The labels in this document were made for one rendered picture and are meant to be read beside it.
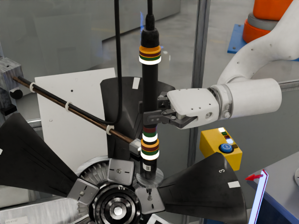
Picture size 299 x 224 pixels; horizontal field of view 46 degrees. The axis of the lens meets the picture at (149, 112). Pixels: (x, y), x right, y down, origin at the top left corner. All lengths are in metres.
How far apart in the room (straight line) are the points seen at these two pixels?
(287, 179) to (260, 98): 0.63
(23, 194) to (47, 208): 0.09
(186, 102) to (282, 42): 0.25
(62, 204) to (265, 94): 0.63
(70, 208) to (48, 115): 0.31
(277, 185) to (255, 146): 0.75
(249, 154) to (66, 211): 1.33
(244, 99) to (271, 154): 1.42
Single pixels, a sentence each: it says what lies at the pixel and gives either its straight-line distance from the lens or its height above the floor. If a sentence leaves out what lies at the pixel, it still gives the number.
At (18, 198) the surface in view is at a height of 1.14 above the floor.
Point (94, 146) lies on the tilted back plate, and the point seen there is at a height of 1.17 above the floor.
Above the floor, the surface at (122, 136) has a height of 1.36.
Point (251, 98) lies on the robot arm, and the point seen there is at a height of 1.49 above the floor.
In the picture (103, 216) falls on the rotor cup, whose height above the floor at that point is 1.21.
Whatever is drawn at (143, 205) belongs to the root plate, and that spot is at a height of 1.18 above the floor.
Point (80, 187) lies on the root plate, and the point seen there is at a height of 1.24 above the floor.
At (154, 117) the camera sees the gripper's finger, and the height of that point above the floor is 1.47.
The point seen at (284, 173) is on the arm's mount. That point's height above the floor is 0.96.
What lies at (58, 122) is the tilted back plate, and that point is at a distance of 1.18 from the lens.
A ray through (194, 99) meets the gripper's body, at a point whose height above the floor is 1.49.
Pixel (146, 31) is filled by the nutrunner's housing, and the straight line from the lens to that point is 0.69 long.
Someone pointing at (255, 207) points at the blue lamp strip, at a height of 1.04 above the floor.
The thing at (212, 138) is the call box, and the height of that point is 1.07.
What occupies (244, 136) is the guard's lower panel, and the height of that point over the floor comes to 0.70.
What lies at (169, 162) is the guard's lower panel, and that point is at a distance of 1.93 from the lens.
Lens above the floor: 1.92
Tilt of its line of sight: 35 degrees down
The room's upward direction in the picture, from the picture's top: straight up
